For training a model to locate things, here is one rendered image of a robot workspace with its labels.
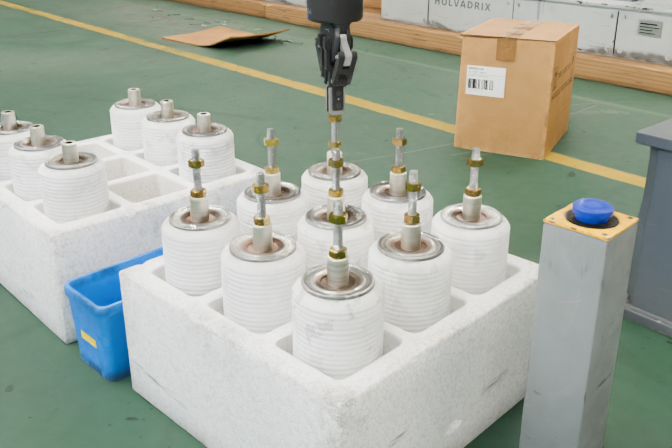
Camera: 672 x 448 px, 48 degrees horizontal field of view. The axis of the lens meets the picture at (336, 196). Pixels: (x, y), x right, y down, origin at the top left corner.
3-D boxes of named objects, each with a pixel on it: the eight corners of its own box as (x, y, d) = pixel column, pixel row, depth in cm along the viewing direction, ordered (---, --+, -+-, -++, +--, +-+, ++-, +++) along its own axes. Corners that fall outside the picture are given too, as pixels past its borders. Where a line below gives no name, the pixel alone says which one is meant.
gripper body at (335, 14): (299, -14, 102) (300, 56, 105) (315, -7, 94) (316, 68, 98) (352, -16, 104) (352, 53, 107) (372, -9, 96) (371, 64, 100)
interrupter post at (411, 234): (425, 250, 85) (426, 223, 84) (408, 255, 84) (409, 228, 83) (412, 242, 87) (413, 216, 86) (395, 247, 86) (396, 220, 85)
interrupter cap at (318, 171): (367, 180, 106) (367, 176, 106) (314, 185, 104) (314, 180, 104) (352, 163, 113) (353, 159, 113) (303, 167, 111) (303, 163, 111)
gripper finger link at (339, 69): (337, 50, 96) (328, 76, 102) (340, 61, 96) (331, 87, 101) (357, 48, 97) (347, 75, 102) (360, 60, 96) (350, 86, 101)
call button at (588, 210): (582, 212, 80) (584, 193, 79) (618, 222, 77) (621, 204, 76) (563, 222, 77) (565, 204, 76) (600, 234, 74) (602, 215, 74)
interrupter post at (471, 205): (484, 222, 93) (486, 197, 91) (466, 224, 92) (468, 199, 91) (475, 214, 95) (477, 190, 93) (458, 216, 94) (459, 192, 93)
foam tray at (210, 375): (333, 289, 128) (333, 190, 121) (538, 386, 103) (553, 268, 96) (131, 389, 102) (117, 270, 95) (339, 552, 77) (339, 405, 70)
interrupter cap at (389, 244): (458, 254, 84) (458, 248, 84) (403, 270, 81) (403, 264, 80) (417, 230, 90) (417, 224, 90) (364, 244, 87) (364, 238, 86)
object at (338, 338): (398, 424, 84) (403, 280, 78) (341, 469, 78) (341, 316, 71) (335, 389, 90) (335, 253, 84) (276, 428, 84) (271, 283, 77)
